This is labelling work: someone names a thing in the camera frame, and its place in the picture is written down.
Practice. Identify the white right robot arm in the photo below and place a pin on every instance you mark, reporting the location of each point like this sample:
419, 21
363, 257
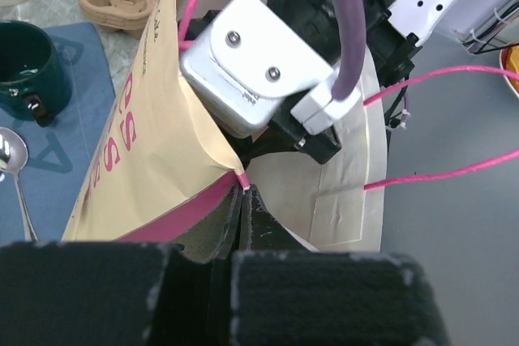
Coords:
418, 17

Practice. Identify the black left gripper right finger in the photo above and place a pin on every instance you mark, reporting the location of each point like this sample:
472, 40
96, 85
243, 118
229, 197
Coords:
300, 297

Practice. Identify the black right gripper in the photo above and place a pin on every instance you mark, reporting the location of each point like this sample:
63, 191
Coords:
392, 54

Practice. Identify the kraft paper cakes bag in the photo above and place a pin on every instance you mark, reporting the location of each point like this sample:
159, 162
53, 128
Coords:
162, 165

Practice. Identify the silver cartoon handle spoon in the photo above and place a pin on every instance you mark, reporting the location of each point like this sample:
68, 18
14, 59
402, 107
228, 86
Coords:
14, 157

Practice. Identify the dark green mug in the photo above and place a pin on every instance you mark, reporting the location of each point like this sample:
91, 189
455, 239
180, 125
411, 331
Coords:
34, 84

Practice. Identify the blue letter print cloth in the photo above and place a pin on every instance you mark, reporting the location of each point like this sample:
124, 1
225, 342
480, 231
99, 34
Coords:
59, 155

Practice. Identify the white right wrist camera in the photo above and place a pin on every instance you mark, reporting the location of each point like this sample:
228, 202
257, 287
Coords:
248, 48

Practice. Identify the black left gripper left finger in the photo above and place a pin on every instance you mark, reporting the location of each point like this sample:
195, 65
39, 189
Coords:
111, 293

